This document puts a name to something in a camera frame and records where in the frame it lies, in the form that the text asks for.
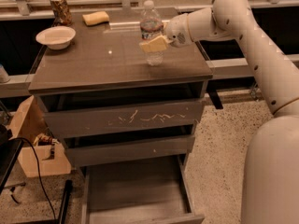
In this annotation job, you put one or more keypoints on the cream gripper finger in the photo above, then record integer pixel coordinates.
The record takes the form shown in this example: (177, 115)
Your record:
(159, 43)

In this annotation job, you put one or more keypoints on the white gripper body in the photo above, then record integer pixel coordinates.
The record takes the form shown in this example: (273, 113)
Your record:
(177, 29)

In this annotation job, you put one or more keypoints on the clear plastic water bottle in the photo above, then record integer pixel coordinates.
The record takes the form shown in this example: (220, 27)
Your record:
(151, 25)

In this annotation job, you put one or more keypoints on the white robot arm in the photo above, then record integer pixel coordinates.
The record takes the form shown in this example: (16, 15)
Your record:
(270, 192)

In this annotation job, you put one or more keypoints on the grey drawer cabinet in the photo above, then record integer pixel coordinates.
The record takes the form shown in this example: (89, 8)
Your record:
(104, 67)

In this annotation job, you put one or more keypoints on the grey top drawer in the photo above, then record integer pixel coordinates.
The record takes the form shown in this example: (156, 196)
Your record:
(125, 118)

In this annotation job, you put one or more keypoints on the grey drawer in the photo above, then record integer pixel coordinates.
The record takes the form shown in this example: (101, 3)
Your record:
(125, 118)
(151, 191)
(130, 151)

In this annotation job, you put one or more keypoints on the grey middle drawer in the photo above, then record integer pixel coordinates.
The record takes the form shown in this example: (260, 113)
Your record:
(130, 151)

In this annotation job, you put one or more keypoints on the grey bottom drawer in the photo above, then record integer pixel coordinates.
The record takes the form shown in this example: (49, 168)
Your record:
(151, 191)

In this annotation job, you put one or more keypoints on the yellow sponge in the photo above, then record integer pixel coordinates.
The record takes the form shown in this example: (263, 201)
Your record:
(95, 18)

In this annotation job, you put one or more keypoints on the patterned drink can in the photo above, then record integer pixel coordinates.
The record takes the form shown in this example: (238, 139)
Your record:
(61, 11)

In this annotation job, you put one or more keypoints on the white bowl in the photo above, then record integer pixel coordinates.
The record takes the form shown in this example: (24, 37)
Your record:
(56, 38)

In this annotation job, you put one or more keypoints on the cardboard box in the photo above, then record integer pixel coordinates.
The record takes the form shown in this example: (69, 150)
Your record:
(47, 157)

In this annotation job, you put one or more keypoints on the metal railing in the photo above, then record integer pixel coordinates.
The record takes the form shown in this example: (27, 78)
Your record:
(93, 3)

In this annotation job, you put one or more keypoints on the black stand leg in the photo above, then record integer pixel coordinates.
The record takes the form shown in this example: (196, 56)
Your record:
(65, 201)

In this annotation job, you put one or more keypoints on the black table edge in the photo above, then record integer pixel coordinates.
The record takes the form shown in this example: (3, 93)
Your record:
(9, 153)

